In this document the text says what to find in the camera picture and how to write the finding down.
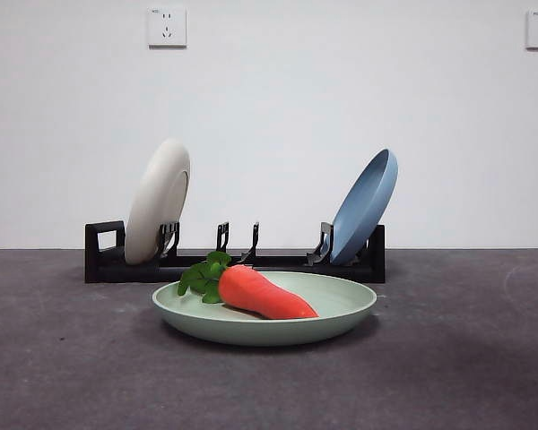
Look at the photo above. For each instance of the orange carrot with green leaves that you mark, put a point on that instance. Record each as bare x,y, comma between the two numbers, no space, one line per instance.
259,293

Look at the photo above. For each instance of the black plate rack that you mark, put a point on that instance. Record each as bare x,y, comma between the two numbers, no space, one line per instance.
101,271

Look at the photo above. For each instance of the white plate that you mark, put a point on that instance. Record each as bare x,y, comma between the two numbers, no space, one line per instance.
153,201

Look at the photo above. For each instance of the green plate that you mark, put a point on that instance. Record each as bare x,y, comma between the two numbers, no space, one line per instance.
260,331

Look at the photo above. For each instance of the blue plate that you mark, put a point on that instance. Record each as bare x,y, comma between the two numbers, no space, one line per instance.
362,210

